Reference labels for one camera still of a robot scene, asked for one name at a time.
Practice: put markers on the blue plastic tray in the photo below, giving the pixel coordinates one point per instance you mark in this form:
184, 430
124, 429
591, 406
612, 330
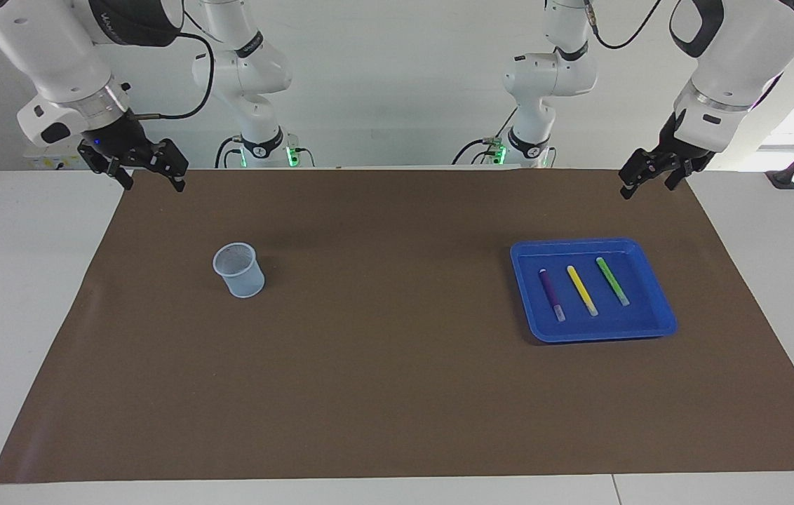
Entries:
642, 312

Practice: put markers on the translucent mesh pen cup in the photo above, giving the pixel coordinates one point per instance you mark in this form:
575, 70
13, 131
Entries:
243, 280

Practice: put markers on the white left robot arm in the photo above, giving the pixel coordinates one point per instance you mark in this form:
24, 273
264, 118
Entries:
734, 63

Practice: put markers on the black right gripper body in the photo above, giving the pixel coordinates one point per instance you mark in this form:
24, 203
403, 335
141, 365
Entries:
127, 144

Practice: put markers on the brown table mat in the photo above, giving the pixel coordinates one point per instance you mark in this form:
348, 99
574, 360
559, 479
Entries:
397, 393

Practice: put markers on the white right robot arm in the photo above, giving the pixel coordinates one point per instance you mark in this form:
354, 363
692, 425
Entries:
39, 49

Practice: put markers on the yellow pen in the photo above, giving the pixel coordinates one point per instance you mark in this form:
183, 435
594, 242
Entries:
581, 289

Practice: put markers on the purple pen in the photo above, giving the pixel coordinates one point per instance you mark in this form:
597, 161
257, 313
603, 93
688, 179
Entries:
548, 287

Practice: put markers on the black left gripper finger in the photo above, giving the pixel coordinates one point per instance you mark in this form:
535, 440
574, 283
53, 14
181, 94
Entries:
674, 179
627, 189

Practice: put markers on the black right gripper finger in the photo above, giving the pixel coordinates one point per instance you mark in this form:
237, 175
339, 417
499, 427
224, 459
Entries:
123, 178
178, 181

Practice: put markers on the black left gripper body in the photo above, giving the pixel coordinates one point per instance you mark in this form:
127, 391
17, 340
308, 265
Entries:
677, 151

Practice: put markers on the green pen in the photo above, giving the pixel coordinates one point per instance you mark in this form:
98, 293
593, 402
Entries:
611, 279

